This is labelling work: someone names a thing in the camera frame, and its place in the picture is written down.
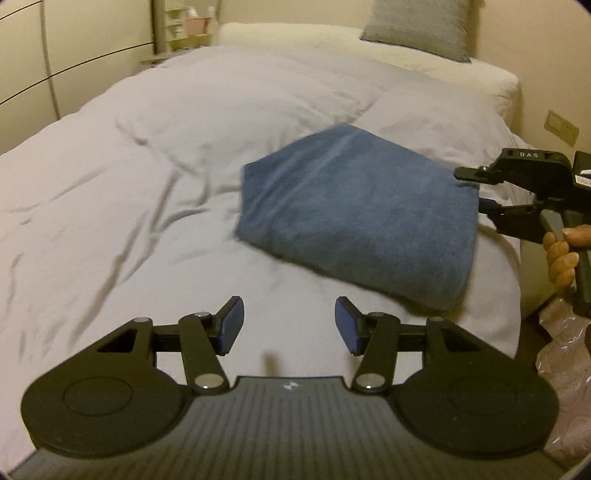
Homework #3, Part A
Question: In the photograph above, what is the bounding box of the pink box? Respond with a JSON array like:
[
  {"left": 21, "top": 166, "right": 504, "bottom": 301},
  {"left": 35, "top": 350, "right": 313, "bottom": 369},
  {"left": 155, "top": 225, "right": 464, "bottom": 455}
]
[{"left": 185, "top": 16, "right": 218, "bottom": 35}]

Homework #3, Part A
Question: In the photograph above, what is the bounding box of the beige corner shelf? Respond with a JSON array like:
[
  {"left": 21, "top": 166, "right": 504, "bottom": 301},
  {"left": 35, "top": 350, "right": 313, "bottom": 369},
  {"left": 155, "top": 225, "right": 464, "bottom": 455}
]
[{"left": 141, "top": 0, "right": 222, "bottom": 65}]

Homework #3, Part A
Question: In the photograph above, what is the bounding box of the grey woven cushion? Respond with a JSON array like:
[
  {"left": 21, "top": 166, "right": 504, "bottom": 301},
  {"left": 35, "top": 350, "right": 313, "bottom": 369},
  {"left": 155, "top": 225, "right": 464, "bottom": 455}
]
[{"left": 360, "top": 0, "right": 472, "bottom": 63}]

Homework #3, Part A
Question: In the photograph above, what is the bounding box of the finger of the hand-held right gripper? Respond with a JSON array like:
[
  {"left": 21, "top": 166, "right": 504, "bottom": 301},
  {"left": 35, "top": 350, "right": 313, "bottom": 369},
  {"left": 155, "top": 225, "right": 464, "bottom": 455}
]
[
  {"left": 479, "top": 198, "right": 552, "bottom": 243},
  {"left": 455, "top": 166, "right": 502, "bottom": 185}
]

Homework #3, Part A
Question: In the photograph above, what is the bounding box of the blue towel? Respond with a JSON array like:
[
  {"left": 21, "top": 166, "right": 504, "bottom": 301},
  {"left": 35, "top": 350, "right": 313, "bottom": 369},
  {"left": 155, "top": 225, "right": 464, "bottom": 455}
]
[{"left": 235, "top": 122, "right": 483, "bottom": 312}]

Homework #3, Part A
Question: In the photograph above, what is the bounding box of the beige wardrobe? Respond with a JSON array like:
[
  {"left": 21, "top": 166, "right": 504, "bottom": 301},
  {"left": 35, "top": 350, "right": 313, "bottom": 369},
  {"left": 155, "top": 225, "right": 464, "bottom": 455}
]
[{"left": 0, "top": 0, "right": 155, "bottom": 155}]

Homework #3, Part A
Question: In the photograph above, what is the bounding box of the person's right hand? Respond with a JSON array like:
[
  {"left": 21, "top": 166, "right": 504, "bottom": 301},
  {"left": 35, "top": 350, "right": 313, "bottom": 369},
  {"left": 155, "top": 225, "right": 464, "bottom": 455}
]
[{"left": 542, "top": 224, "right": 591, "bottom": 294}]

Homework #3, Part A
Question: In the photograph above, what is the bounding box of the white duvet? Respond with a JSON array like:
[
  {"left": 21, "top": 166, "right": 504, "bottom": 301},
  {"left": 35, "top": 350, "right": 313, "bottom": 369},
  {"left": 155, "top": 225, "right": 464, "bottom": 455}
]
[{"left": 0, "top": 44, "right": 522, "bottom": 467}]

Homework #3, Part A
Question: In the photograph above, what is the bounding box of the white pillow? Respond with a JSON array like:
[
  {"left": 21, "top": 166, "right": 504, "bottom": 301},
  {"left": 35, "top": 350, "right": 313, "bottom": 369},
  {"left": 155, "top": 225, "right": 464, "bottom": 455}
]
[{"left": 215, "top": 22, "right": 520, "bottom": 127}]

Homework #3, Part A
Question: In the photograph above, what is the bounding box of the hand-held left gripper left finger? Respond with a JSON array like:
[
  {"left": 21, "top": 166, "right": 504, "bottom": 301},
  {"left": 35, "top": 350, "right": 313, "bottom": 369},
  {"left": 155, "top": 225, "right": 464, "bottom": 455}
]
[{"left": 95, "top": 295, "right": 245, "bottom": 395}]

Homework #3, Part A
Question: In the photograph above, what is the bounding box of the pink patterned curtain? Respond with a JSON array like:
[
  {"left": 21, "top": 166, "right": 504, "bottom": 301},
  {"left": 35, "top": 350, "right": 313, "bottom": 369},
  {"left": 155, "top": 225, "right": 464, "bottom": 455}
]
[{"left": 536, "top": 295, "right": 591, "bottom": 469}]

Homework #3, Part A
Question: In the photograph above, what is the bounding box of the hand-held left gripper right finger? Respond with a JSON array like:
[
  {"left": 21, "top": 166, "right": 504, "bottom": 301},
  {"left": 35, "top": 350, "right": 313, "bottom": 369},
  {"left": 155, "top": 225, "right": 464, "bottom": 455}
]
[{"left": 335, "top": 295, "right": 483, "bottom": 395}]

